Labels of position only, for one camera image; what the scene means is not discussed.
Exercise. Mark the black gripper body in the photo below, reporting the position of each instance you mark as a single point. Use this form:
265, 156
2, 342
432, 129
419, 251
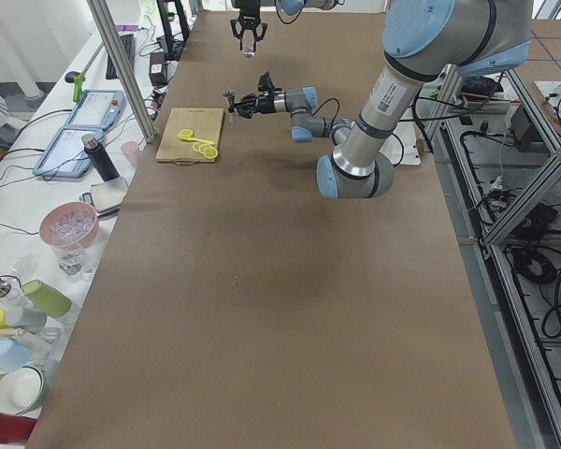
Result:
246, 21
267, 102

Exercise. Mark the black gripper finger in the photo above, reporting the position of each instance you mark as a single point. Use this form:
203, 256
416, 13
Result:
236, 31
239, 112
259, 31
247, 100

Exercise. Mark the clear glass measuring cup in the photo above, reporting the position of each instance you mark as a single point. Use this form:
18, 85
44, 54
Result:
248, 46

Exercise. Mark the steel jigger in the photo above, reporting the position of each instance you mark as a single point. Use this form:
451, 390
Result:
230, 97

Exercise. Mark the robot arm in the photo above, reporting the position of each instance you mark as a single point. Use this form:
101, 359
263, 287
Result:
248, 29
419, 39

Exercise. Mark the pink cup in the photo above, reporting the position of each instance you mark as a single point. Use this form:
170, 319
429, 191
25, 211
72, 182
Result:
132, 152

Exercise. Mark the green cup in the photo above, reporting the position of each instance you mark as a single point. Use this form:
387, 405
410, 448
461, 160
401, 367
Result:
47, 299

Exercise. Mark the grey cup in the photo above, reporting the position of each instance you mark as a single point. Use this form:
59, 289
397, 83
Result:
30, 319

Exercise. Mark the light blue cup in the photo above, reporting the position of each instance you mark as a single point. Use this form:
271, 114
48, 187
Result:
13, 354

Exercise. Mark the wooden cutting board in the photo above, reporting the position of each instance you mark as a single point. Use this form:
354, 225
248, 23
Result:
206, 123

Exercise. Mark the yellow plastic knife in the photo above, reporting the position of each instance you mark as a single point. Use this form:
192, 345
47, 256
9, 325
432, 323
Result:
203, 140

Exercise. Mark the lemon slice middle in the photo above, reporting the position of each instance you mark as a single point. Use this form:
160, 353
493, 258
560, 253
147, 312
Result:
203, 149

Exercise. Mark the lemon slice on knife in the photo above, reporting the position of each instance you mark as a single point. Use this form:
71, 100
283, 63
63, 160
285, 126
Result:
186, 134

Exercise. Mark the teach pendant far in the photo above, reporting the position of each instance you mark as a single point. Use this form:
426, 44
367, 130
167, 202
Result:
97, 108

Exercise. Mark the teach pendant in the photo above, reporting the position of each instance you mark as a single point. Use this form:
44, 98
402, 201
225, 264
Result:
65, 156
97, 108

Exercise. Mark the black water bottle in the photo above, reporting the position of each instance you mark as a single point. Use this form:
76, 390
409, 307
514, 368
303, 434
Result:
99, 158

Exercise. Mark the teach pendant near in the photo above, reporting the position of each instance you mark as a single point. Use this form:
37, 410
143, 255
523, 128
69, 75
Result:
65, 156

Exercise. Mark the pink bowl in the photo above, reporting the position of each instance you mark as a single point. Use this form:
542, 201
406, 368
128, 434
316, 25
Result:
55, 214

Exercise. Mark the wine glass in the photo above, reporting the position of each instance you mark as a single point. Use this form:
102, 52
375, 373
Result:
70, 248

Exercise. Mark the glass oil dispenser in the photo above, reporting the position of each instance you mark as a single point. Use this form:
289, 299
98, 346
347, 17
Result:
10, 288

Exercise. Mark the white bowl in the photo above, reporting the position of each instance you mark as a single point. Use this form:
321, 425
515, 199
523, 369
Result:
22, 391

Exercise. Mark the red thermos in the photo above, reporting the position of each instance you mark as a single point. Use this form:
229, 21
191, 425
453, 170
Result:
15, 429

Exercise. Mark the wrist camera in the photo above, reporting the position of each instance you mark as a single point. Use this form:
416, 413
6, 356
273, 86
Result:
266, 85

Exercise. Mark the aluminium frame post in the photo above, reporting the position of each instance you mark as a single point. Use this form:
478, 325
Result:
107, 30

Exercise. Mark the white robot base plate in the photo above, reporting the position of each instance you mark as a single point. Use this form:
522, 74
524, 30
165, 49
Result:
401, 146

